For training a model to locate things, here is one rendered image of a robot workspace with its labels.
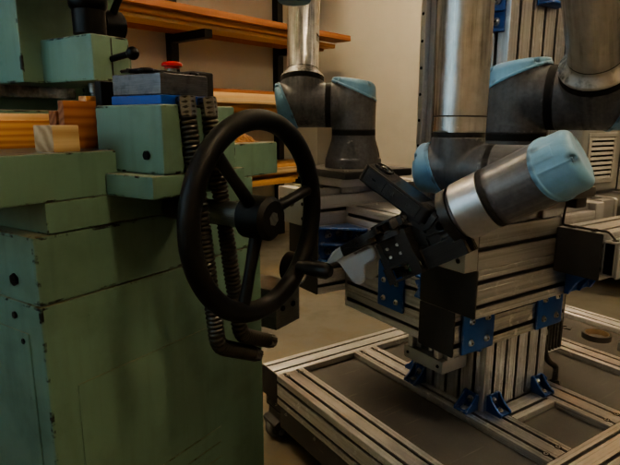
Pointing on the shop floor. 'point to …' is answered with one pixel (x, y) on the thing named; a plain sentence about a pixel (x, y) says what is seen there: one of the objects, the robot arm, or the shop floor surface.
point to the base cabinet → (127, 379)
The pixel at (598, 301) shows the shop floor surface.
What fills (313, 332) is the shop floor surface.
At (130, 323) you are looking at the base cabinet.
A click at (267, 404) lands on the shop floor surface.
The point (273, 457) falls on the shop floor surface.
